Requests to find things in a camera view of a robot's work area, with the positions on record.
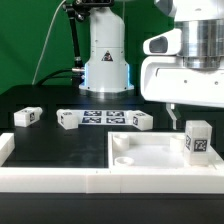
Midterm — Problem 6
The grey cable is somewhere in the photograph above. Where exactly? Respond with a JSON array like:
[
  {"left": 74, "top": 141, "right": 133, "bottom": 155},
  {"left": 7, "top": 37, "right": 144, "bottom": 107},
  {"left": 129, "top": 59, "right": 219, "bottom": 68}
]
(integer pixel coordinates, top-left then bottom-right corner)
[{"left": 31, "top": 0, "right": 68, "bottom": 86}]

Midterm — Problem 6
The black cable bundle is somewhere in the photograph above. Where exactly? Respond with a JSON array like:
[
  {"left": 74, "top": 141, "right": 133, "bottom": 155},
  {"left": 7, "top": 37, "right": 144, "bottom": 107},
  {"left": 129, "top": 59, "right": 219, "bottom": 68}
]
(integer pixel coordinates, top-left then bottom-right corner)
[{"left": 34, "top": 68, "right": 84, "bottom": 87}]

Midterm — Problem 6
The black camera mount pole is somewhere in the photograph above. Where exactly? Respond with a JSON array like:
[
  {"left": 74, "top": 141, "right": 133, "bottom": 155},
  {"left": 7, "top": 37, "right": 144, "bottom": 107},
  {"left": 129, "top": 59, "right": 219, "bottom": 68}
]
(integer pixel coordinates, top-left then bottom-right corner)
[{"left": 63, "top": 2, "right": 90, "bottom": 68}]

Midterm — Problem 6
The white U-shaped obstacle fence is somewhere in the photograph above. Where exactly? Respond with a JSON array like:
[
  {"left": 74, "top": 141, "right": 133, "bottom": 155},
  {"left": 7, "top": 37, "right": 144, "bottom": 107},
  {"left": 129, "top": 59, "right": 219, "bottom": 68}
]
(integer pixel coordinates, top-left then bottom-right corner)
[{"left": 0, "top": 133, "right": 224, "bottom": 194}]

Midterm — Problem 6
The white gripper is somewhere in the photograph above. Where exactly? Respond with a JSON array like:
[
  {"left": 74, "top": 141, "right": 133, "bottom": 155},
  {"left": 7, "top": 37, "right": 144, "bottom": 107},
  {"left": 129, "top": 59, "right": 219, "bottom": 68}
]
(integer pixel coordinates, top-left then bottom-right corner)
[{"left": 140, "top": 29, "right": 224, "bottom": 130}]

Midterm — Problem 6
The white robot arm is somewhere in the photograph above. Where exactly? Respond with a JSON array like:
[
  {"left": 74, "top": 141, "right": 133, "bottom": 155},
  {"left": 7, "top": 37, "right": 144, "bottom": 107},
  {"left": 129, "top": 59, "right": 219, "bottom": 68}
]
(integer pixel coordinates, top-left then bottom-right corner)
[{"left": 80, "top": 0, "right": 224, "bottom": 108}]

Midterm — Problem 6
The sheet of fiducial markers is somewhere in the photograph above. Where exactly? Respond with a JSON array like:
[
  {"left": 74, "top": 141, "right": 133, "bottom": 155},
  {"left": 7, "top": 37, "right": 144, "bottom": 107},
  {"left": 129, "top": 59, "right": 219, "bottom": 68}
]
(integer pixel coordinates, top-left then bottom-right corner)
[{"left": 74, "top": 110, "right": 132, "bottom": 125}]

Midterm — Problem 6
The white square tabletop part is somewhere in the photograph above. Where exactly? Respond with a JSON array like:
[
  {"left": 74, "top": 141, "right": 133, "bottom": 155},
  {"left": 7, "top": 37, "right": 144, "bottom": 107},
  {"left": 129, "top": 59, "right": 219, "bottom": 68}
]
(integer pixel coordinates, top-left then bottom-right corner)
[{"left": 108, "top": 132, "right": 218, "bottom": 169}]

